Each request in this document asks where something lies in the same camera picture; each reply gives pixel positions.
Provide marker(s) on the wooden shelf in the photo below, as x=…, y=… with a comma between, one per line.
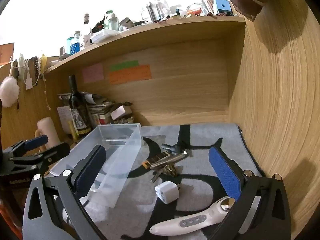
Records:
x=150, y=28

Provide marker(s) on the white paper note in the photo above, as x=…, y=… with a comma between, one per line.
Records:
x=63, y=117

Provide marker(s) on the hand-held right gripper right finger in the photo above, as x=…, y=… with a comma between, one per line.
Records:
x=225, y=172

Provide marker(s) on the grey mat with black pattern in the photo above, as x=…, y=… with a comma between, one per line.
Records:
x=200, y=135

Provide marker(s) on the silver key bunch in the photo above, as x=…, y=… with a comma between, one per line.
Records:
x=162, y=173

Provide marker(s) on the green sticky note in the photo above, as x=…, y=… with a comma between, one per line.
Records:
x=123, y=65

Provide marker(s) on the white plastic tray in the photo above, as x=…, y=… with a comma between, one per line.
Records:
x=105, y=35

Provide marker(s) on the clear plastic container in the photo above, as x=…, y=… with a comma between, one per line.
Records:
x=120, y=160

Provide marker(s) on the red cloth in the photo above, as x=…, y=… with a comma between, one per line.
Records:
x=8, y=210

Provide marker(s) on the folding tool with yellow ends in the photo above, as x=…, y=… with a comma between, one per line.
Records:
x=165, y=160

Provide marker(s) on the large glass jar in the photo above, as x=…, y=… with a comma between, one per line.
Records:
x=158, y=8

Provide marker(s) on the white handheld massager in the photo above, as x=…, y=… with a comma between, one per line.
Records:
x=175, y=226

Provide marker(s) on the dark wine bottle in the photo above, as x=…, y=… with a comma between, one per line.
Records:
x=75, y=100

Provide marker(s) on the glass bowl with orange contents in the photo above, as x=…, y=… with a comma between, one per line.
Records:
x=195, y=10

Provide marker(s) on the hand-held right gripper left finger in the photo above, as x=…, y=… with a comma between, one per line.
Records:
x=87, y=172

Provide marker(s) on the jar of blue beads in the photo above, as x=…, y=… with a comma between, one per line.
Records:
x=75, y=45

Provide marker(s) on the orange sticky note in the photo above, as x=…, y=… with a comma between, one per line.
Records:
x=130, y=75

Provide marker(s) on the orange paper sheet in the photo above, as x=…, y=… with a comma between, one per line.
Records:
x=6, y=52

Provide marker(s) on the metal cylinder can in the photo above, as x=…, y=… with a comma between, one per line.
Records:
x=207, y=2

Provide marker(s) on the small white box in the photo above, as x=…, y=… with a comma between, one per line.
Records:
x=118, y=112

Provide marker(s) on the green translucent bottle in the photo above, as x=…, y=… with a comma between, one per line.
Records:
x=111, y=21

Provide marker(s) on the white fluffy pompom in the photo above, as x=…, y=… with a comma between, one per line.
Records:
x=8, y=92

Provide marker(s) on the small dark bottle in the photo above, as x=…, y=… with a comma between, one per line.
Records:
x=86, y=18

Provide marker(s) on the pink sticky note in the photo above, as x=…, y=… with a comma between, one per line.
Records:
x=93, y=73

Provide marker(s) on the grey key fob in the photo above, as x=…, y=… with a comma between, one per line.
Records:
x=170, y=147

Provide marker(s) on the white travel adapter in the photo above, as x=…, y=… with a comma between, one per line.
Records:
x=166, y=192

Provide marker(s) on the yellow packet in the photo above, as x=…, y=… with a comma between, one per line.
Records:
x=73, y=130

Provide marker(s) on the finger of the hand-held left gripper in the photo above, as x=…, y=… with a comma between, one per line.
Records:
x=37, y=140
x=58, y=150

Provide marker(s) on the blue box device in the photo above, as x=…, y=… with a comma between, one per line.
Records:
x=223, y=7

